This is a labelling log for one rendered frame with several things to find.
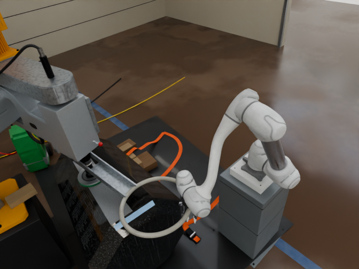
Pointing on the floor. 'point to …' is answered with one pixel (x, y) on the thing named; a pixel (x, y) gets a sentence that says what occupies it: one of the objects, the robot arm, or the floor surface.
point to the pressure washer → (30, 150)
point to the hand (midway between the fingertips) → (190, 218)
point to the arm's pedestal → (249, 214)
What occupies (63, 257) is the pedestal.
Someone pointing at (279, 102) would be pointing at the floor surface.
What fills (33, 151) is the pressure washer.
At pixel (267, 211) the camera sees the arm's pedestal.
